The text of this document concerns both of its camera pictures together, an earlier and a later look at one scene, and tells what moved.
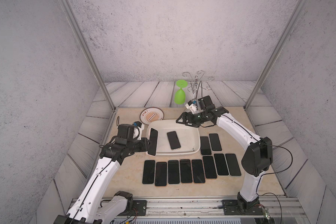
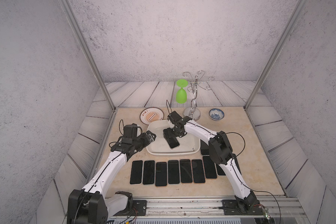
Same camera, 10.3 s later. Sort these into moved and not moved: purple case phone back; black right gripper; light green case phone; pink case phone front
Moved: purple case phone back; black right gripper
Not moved: light green case phone; pink case phone front
